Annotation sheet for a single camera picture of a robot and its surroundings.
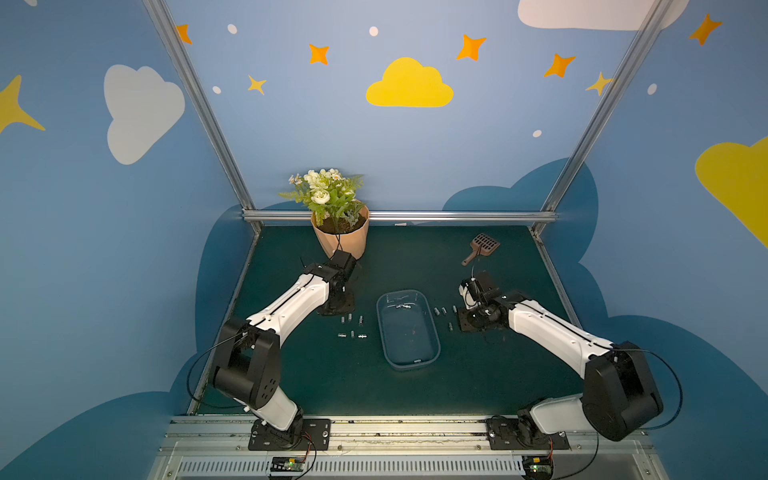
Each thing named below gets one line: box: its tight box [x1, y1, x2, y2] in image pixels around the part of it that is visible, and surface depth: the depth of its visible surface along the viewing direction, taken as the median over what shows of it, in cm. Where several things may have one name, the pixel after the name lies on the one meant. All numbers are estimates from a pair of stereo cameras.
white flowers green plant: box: [278, 168, 365, 228], surface depth 91 cm
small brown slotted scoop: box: [461, 233, 501, 266], surface depth 117 cm
